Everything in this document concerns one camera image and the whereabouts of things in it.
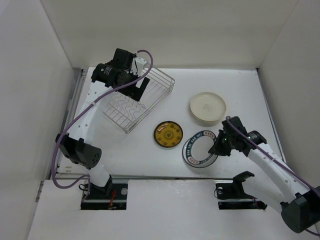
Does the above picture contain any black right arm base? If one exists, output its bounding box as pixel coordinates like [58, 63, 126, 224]
[213, 171, 268, 211]

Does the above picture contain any cream plate with bear print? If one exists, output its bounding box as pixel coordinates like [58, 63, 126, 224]
[189, 92, 227, 124]

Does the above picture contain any white plate wide teal band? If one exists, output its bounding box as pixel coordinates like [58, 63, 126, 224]
[181, 130, 218, 169]

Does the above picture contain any yellow plate brown rim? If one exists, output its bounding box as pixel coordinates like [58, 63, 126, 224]
[153, 121, 184, 149]

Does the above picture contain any silver wire dish rack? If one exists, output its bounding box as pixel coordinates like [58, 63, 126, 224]
[103, 68, 175, 133]

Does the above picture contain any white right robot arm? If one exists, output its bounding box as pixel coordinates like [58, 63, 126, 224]
[208, 116, 320, 236]

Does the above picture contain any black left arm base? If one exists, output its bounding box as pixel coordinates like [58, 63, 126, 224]
[78, 178, 129, 211]

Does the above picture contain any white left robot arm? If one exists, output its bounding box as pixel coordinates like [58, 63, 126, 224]
[51, 48, 154, 199]

